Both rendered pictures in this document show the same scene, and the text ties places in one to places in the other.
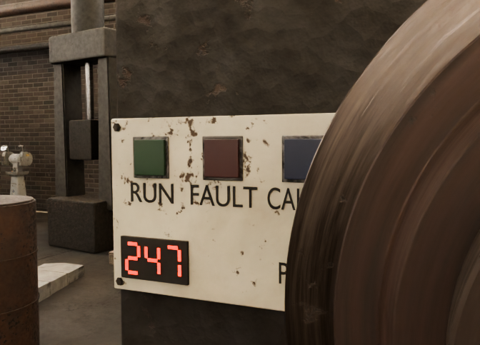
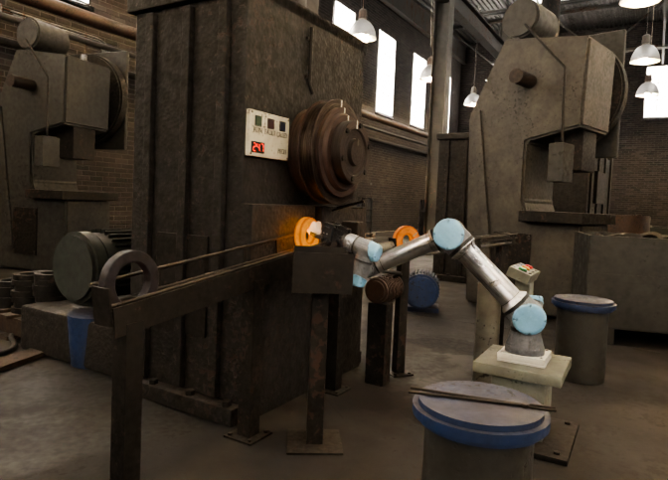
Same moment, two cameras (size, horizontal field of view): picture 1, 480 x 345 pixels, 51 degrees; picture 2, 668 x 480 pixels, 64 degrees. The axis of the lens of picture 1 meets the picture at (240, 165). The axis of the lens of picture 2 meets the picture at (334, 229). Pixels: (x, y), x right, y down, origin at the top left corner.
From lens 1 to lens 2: 221 cm
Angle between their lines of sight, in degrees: 83
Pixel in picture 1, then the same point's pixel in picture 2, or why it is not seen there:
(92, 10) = not seen: outside the picture
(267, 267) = (275, 149)
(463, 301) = (341, 139)
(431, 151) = (326, 126)
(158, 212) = (258, 135)
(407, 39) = (321, 111)
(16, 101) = not seen: outside the picture
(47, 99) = not seen: outside the picture
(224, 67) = (266, 101)
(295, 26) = (277, 96)
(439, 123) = (327, 122)
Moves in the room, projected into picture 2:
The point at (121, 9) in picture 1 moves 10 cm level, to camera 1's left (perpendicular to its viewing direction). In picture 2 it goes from (248, 79) to (240, 72)
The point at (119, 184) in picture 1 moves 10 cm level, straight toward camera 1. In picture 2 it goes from (250, 126) to (276, 128)
